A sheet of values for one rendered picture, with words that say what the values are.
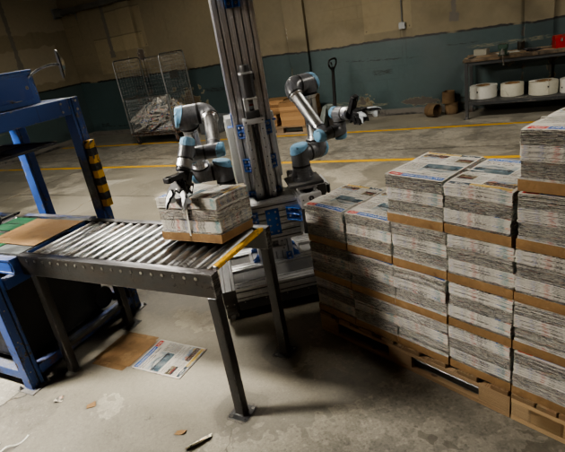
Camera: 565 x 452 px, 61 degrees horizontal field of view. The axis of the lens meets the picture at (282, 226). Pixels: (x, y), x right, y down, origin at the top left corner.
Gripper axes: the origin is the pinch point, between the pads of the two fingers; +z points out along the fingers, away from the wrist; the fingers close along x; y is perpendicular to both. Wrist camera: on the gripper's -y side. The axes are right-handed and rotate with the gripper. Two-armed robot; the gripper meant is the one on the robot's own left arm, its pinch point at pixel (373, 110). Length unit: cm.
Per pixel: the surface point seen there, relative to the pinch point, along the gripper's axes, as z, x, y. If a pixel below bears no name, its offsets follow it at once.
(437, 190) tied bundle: 68, 36, 19
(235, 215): -11, 92, 21
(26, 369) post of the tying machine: -93, 213, 83
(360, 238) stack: 23, 46, 49
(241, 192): -16, 82, 14
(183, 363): -48, 138, 107
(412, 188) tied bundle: 56, 37, 19
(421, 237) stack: 59, 40, 42
